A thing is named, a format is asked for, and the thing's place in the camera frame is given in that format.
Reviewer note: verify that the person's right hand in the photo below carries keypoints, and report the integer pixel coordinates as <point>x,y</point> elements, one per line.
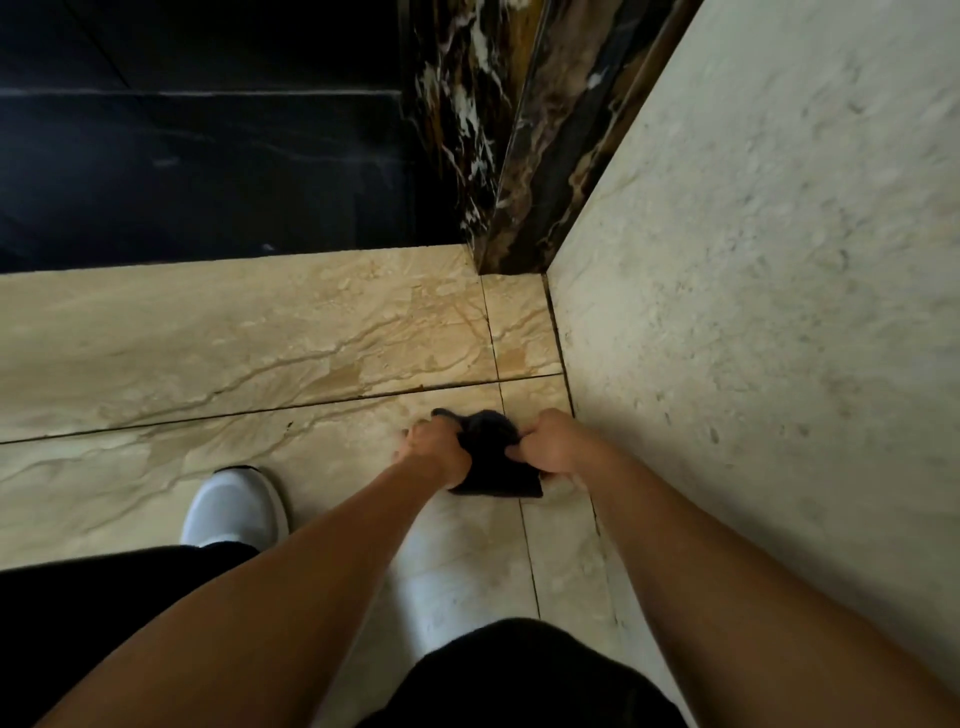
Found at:
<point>555,444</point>

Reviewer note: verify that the person's left hand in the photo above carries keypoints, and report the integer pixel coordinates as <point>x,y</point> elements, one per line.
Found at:
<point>435,450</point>

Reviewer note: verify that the person's right fingers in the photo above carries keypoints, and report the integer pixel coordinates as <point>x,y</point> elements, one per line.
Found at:
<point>526,442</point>

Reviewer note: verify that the person's left fingers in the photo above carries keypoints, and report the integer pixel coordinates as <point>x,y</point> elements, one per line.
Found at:
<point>435,426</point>

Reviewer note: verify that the black cloth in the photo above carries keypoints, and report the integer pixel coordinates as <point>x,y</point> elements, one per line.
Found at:
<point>491,457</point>

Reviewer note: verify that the person's left forearm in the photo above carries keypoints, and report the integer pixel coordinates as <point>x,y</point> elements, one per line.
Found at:
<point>255,615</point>

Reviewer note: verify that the person's right forearm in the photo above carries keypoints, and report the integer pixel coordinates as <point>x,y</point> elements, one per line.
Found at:
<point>720,600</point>

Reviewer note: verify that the white shoe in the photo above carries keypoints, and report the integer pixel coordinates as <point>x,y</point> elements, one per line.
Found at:
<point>234,508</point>

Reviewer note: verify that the dark marble door frame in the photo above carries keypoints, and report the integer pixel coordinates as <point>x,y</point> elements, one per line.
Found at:
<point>525,127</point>

